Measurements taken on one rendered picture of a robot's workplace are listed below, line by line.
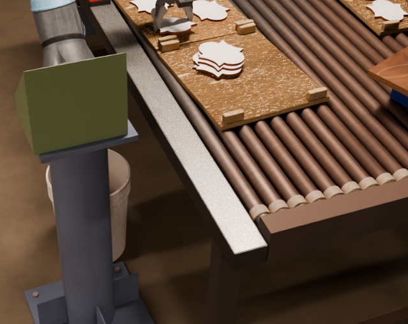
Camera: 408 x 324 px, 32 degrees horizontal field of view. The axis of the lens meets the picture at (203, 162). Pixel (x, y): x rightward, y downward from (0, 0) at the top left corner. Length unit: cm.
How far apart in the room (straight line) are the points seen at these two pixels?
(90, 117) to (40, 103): 15
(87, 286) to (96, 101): 74
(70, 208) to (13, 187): 103
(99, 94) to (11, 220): 125
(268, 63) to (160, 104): 37
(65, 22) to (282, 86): 63
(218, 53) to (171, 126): 32
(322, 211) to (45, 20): 86
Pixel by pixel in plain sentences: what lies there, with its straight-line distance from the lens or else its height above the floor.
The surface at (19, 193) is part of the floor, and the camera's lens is 311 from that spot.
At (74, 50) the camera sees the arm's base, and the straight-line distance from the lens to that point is 190.
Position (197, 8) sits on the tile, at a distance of 241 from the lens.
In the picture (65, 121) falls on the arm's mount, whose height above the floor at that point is 96.
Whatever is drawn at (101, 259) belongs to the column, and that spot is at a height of 36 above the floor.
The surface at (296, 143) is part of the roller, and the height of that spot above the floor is 92.
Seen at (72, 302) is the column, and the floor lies 16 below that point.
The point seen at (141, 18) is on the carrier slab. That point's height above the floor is 94.
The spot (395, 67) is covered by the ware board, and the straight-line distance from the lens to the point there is 204.
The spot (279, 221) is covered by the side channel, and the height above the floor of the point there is 95.
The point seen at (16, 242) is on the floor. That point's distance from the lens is 291.
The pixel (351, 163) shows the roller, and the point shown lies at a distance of 186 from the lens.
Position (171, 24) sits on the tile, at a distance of 229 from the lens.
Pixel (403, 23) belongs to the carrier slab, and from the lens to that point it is 250.
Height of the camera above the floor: 207
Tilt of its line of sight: 40 degrees down
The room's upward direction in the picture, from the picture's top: 4 degrees clockwise
